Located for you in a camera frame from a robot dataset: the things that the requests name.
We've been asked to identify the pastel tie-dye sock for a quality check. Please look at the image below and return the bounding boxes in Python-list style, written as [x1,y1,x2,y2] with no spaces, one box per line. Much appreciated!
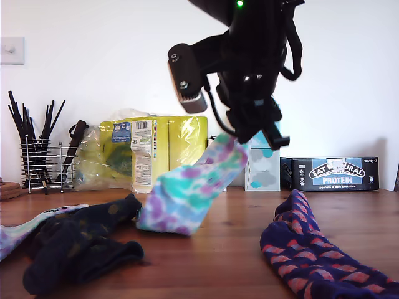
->
[0,203,90,262]
[136,133,251,238]

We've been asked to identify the navy sock with yellow dots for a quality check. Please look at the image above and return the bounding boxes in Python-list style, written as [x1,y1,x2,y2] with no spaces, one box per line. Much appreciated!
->
[37,192,143,247]
[22,217,145,296]

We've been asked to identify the purple sock with red pattern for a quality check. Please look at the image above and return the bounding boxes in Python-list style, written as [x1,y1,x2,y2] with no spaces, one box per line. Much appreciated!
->
[259,189,399,299]

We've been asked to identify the blue cloud tissue box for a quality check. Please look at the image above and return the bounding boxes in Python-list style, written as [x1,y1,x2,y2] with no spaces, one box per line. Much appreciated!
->
[246,103,281,149]

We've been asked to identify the small white carton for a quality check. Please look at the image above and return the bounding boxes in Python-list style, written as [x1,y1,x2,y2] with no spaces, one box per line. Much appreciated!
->
[206,135,230,192]

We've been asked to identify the grey cloud tissue box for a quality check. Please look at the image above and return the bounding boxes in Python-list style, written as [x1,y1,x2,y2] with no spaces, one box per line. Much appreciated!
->
[243,146,281,192]

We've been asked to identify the yellow kitchen roll pack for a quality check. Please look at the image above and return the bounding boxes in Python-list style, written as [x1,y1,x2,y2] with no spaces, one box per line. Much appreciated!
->
[99,108,209,194]

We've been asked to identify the black protein bar box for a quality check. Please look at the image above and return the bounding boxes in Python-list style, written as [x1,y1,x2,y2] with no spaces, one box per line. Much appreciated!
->
[279,156,380,193]

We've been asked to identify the clear plastic bag, green contents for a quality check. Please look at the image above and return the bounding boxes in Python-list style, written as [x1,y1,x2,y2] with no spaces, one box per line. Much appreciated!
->
[74,123,135,192]

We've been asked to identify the thin black stick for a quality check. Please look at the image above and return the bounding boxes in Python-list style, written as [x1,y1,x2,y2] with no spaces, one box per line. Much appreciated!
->
[39,100,55,141]
[45,100,67,141]
[7,90,31,141]
[7,105,26,140]

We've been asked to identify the thin black camera cable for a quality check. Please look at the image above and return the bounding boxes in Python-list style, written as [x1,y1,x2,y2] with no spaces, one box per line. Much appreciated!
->
[204,85,238,135]

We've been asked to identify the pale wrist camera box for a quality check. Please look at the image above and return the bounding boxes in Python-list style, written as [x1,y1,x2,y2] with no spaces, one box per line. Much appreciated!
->
[167,34,227,115]

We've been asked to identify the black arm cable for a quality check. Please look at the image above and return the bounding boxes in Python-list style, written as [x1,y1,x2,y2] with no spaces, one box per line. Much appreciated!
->
[279,0,304,82]

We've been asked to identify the dark brown handled utensil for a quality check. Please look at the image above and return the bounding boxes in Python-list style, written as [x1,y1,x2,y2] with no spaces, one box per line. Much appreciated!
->
[55,120,90,185]

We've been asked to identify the chrome wire utensil holder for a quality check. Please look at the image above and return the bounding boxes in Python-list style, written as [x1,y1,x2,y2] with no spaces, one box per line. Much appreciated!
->
[20,136,77,194]

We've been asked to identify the white wall light switch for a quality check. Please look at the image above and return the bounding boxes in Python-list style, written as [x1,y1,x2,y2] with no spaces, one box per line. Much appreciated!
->
[0,36,26,65]

